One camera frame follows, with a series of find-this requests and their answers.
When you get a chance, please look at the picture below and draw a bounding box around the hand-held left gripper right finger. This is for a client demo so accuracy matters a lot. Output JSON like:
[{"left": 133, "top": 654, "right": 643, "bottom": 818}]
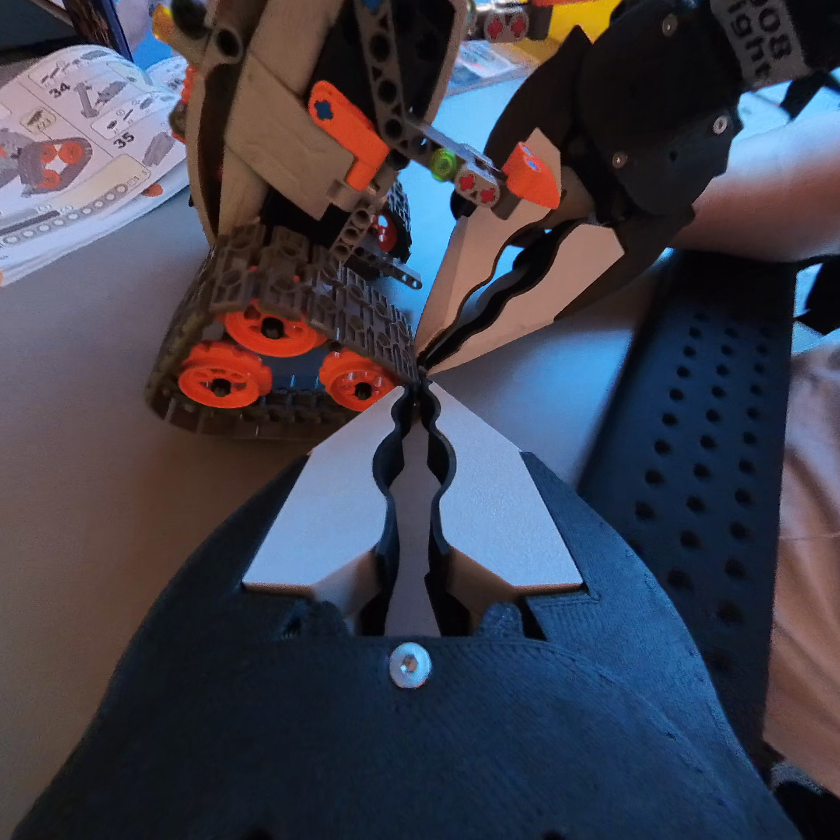
[{"left": 420, "top": 382, "right": 585, "bottom": 636}]

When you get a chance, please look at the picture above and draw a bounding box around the white instruction booklet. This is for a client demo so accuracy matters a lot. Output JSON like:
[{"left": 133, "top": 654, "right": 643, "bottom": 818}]
[{"left": 0, "top": 45, "right": 193, "bottom": 286}]

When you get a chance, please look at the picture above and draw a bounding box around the grey orange tracked toy robot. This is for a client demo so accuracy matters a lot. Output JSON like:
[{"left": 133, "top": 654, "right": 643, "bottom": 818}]
[{"left": 146, "top": 0, "right": 595, "bottom": 439}]

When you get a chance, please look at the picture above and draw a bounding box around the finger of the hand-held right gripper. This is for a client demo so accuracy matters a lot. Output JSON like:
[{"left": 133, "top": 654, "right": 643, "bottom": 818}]
[
  {"left": 413, "top": 126, "right": 581, "bottom": 368},
  {"left": 420, "top": 222, "right": 626, "bottom": 378}
]

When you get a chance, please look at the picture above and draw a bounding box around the yellow plastic box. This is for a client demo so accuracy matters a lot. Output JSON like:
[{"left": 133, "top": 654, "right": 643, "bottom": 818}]
[{"left": 548, "top": 0, "right": 623, "bottom": 42}]

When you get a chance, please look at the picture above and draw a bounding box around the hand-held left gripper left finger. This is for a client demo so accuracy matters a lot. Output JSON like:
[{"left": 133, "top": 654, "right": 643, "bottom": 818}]
[{"left": 241, "top": 386, "right": 411, "bottom": 636}]

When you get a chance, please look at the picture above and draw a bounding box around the grey desk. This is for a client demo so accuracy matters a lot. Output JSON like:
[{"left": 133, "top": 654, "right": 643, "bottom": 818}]
[{"left": 0, "top": 39, "right": 840, "bottom": 840}]

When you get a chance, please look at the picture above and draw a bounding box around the colourful paper leaflet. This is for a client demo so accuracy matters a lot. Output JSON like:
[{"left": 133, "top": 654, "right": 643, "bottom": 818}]
[{"left": 453, "top": 41, "right": 547, "bottom": 89}]

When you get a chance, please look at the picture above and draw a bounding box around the person's right forearm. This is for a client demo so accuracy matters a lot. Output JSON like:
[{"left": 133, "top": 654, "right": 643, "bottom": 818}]
[{"left": 676, "top": 112, "right": 840, "bottom": 265}]

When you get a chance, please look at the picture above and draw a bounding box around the dark printed cardboard box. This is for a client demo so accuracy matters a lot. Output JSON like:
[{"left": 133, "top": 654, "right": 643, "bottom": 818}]
[{"left": 62, "top": 0, "right": 173, "bottom": 67}]

